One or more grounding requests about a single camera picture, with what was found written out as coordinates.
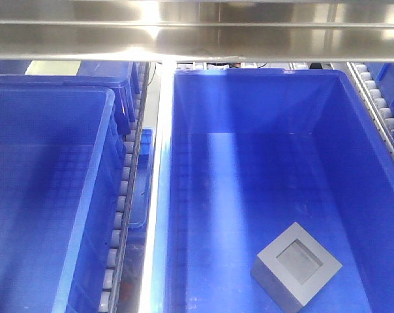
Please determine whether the gray square base block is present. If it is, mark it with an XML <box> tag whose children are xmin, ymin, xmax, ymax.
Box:
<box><xmin>250</xmin><ymin>222</ymin><xmax>342</xmax><ymax>312</ymax></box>

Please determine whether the blue target bin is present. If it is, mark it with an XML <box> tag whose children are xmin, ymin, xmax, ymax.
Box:
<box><xmin>164</xmin><ymin>69</ymin><xmax>394</xmax><ymax>312</ymax></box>

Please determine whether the blue neighbouring bin left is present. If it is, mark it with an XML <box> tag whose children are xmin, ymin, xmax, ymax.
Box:
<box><xmin>0</xmin><ymin>84</ymin><xmax>125</xmax><ymax>312</ymax></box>

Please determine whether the steel shelf beam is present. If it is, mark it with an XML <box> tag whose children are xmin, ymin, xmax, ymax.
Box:
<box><xmin>0</xmin><ymin>1</ymin><xmax>394</xmax><ymax>62</ymax></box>

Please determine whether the white roller track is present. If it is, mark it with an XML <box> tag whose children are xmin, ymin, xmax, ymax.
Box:
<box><xmin>346</xmin><ymin>62</ymin><xmax>394</xmax><ymax>163</ymax></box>
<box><xmin>98</xmin><ymin>63</ymin><xmax>150</xmax><ymax>312</ymax></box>

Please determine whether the white roller track right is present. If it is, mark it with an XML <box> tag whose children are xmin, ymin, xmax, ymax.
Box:
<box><xmin>346</xmin><ymin>62</ymin><xmax>394</xmax><ymax>163</ymax></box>

